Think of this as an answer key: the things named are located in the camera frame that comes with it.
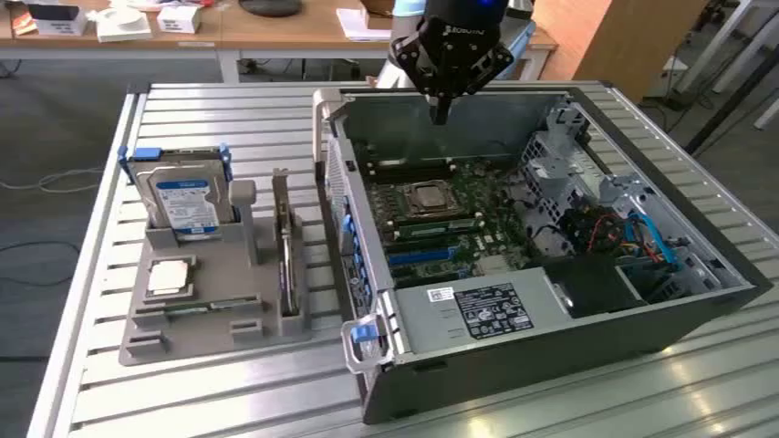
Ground blue expansion slot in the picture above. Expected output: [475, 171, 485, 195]
[387, 248, 457, 266]

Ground grey parts rack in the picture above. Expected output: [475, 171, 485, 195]
[117, 180, 315, 366]

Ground grey power supply unit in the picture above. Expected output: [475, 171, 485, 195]
[388, 266, 573, 355]

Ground blue disk wire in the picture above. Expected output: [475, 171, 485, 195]
[625, 212, 680, 275]

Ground silver metal disk bay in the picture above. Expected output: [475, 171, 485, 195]
[599, 175, 729, 293]
[521, 102, 616, 229]

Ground green RAM stick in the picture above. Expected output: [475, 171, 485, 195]
[136, 298, 260, 317]
[392, 217, 480, 241]

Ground white paper stack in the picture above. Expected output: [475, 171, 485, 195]
[336, 8, 395, 43]

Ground black graphics card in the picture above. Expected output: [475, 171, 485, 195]
[271, 167, 304, 320]

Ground white and black cardboard box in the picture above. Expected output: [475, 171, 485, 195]
[27, 4, 87, 36]

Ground open black PC case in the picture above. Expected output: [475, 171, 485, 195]
[309, 84, 775, 425]

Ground white floor box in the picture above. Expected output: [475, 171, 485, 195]
[660, 54, 692, 99]

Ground hard disk with blue caddy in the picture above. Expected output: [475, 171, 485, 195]
[117, 143, 236, 241]

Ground silver CPU chip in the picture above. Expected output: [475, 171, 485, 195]
[147, 262, 195, 297]

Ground brown cardboard box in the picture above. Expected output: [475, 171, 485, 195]
[357, 0, 396, 19]

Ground CPU socket with metal frame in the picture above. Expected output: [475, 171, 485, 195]
[404, 180, 457, 215]

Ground white foam block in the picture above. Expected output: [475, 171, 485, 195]
[84, 6, 153, 44]

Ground black slanted pole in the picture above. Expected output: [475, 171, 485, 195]
[685, 25, 779, 154]

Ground white labelled box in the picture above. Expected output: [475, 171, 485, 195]
[156, 6, 201, 35]

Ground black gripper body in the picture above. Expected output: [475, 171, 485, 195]
[417, 0, 509, 96]

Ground red wire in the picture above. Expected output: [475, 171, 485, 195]
[589, 213, 623, 253]

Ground red booklet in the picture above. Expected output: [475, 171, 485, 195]
[11, 8, 37, 36]

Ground wooden desk with white frame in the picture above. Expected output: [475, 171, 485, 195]
[217, 0, 560, 84]
[0, 0, 225, 63]

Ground dark round dish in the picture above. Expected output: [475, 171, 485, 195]
[237, 0, 303, 17]

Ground wooden cabinet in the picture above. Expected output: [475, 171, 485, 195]
[535, 0, 711, 104]

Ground white table frame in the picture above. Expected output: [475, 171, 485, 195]
[672, 0, 779, 131]

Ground green motherboard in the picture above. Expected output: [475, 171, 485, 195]
[357, 154, 536, 288]

